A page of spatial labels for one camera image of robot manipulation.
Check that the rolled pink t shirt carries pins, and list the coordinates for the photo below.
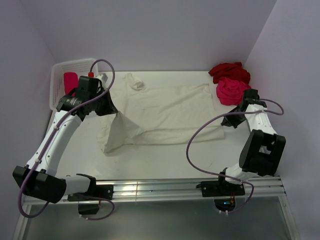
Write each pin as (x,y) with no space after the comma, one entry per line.
(70,80)

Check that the white plastic basket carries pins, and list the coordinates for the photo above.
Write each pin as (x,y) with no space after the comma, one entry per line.
(57,88)

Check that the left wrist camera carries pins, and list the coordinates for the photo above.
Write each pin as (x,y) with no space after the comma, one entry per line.
(103,77)

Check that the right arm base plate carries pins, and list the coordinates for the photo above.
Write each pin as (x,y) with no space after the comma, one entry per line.
(217,188)

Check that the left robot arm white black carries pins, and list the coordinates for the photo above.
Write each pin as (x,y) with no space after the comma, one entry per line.
(38,178)

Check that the aluminium rail frame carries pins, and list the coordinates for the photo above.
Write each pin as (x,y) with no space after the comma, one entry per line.
(170,209)

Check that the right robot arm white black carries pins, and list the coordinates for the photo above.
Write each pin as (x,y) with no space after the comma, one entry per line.
(263,149)

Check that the dark red t shirt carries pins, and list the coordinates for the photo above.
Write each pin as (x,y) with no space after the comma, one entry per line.
(233,71)

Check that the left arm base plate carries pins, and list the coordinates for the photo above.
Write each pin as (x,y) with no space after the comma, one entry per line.
(89,204)

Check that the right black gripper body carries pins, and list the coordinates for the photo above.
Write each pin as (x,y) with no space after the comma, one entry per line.
(235,120)

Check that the white t shirt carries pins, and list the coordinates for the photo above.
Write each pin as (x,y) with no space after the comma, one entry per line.
(154,116)

